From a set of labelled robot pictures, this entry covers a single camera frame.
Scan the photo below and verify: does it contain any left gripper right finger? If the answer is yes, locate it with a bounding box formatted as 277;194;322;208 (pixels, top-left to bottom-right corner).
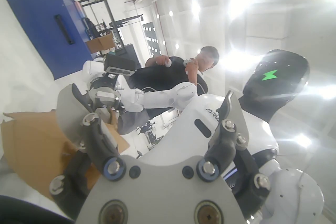
196;91;271;218

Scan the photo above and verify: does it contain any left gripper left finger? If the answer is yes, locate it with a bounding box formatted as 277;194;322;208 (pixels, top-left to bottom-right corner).
49;83;127;206

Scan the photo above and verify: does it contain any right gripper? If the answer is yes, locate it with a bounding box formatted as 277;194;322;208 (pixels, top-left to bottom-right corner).
88;77;123;112

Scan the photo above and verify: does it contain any small brown carton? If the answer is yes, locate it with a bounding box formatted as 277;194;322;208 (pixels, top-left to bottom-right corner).
0;109;130;201

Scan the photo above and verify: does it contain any robot body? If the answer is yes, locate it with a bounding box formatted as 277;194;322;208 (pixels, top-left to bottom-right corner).
136;49;311;210

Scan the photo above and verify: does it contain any brown cardboard box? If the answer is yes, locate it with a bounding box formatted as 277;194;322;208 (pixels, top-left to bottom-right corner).
85;33;116;55

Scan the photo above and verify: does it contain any person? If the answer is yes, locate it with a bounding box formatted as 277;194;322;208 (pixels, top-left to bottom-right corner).
117;46;220;135

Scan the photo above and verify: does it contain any black metal rack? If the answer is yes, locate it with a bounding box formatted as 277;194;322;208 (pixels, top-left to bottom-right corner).
78;0;144;53

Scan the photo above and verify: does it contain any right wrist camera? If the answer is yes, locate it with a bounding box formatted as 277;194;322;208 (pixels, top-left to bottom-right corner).
104;54;138;78

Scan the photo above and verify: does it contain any thin white cable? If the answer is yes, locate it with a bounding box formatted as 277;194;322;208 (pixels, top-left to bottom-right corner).
133;83;208;95

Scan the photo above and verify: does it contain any blue cabinet with black handle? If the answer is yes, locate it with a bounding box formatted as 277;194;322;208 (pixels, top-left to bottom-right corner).
7;0;93;81

